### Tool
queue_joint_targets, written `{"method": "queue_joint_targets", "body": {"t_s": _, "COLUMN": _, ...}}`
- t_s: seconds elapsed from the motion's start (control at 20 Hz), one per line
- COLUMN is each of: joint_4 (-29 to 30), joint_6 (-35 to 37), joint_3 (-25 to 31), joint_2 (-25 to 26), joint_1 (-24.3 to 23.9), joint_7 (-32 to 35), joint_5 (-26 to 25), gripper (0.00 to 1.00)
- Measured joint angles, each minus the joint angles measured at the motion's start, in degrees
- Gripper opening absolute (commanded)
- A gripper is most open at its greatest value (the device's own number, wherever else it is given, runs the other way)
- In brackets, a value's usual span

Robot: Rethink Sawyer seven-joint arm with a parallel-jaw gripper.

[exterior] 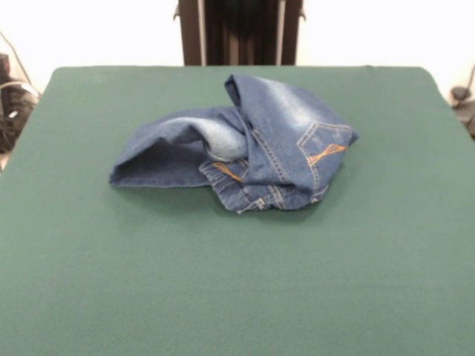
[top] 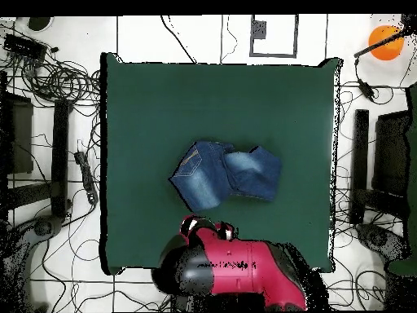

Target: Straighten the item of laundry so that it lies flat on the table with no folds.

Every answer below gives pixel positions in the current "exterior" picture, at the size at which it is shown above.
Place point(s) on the dark green table cloth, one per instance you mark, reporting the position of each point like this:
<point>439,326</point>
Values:
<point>148,259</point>

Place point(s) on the blue denim jeans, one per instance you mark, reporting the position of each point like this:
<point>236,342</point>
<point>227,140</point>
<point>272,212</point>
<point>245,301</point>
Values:
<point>282,122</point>

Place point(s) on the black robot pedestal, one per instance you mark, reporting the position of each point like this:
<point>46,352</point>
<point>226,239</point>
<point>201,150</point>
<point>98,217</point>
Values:
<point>241,33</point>

